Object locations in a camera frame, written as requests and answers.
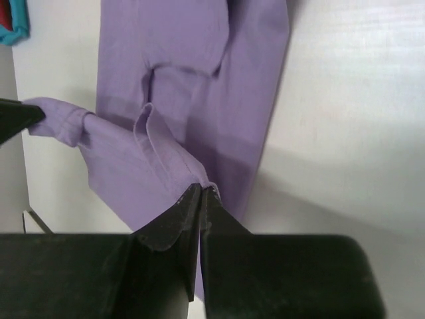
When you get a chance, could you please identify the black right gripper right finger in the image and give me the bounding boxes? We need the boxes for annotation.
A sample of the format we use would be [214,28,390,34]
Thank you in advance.
[200,188,385,318]

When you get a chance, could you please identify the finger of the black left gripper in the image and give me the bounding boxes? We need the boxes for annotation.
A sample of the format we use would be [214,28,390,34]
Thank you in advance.
[0,98,45,144]

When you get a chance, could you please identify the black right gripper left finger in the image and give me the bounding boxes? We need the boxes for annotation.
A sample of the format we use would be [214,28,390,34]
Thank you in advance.
[1,184,201,318]

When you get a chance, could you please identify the teal polo shirt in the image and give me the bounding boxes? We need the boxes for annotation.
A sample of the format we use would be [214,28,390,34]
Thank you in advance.
[1,0,30,46]

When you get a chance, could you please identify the red t shirt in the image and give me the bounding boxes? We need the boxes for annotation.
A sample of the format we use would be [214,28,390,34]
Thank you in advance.
[0,0,13,31]

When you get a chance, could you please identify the lilac garment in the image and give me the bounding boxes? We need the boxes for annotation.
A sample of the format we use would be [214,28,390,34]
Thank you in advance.
[25,0,290,302]

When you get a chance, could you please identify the aluminium table edge rail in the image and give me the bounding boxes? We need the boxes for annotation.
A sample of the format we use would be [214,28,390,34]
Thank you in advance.
[22,210,53,234]

